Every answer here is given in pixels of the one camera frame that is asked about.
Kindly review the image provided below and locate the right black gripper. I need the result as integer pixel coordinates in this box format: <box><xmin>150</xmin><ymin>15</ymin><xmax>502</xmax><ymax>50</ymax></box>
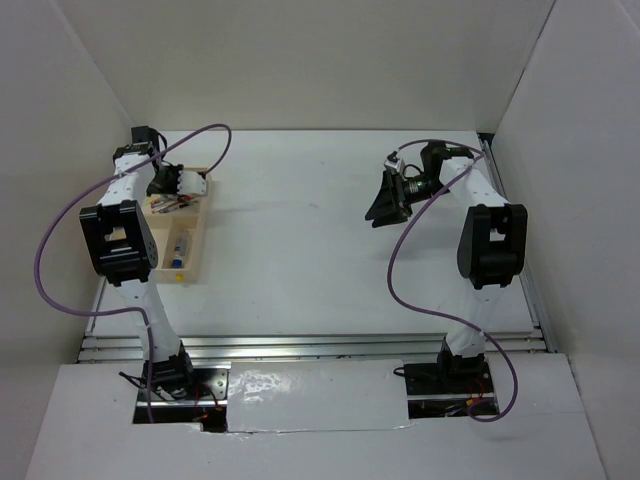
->
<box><xmin>365</xmin><ymin>168</ymin><xmax>451</xmax><ymax>228</ymax></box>

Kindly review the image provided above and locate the red pen with clear barrel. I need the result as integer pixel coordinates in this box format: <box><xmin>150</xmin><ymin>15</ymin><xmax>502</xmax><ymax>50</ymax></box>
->
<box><xmin>150</xmin><ymin>198</ymin><xmax>184</xmax><ymax>214</ymax></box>

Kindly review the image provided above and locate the blue cap glue bottle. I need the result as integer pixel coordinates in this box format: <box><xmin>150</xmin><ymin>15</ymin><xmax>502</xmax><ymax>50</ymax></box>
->
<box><xmin>170</xmin><ymin>230</ymin><xmax>190</xmax><ymax>269</ymax></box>

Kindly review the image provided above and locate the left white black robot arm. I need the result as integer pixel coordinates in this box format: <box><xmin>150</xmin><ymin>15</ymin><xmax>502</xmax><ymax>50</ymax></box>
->
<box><xmin>79</xmin><ymin>126</ymin><xmax>198</xmax><ymax>400</ymax></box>

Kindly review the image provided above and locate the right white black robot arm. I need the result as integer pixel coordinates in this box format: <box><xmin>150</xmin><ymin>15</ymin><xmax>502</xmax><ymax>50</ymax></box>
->
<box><xmin>365</xmin><ymin>139</ymin><xmax>528</xmax><ymax>392</ymax></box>

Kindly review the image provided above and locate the cream compartment organizer tray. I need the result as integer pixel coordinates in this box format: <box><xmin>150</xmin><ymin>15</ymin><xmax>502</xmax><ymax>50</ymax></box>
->
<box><xmin>142</xmin><ymin>168</ymin><xmax>213</xmax><ymax>284</ymax></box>

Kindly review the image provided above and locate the white foil cover sheet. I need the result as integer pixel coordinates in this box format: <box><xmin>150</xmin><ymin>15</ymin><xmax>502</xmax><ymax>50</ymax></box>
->
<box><xmin>227</xmin><ymin>360</ymin><xmax>411</xmax><ymax>433</ymax></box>

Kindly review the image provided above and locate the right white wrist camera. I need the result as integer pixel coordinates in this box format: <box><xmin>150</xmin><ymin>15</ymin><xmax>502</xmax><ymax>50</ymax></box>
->
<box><xmin>384</xmin><ymin>150</ymin><xmax>405</xmax><ymax>175</ymax></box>

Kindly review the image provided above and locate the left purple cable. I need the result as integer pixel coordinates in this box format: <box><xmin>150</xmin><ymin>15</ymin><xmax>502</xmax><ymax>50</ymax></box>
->
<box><xmin>33</xmin><ymin>123</ymin><xmax>234</xmax><ymax>421</ymax></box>

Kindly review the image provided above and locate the purple cable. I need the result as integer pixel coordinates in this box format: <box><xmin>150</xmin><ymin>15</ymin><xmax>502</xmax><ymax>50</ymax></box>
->
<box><xmin>33</xmin><ymin>123</ymin><xmax>234</xmax><ymax>421</ymax></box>
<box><xmin>388</xmin><ymin>138</ymin><xmax>519</xmax><ymax>424</ymax></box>

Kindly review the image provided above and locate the aluminium front rail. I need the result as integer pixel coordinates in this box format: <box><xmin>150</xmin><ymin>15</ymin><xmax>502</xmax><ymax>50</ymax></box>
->
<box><xmin>77</xmin><ymin>335</ymin><xmax>546</xmax><ymax>362</ymax></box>

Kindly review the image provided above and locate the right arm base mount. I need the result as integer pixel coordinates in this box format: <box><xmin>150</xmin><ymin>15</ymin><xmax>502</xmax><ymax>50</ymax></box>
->
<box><xmin>393</xmin><ymin>348</ymin><xmax>500</xmax><ymax>419</ymax></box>

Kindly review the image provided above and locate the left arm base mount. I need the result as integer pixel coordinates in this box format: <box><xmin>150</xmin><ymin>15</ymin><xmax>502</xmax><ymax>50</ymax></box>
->
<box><xmin>119</xmin><ymin>367</ymin><xmax>230</xmax><ymax>433</ymax></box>

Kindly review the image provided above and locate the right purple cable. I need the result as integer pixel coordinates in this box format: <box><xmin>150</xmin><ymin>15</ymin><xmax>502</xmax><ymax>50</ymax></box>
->
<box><xmin>388</xmin><ymin>138</ymin><xmax>519</xmax><ymax>424</ymax></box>

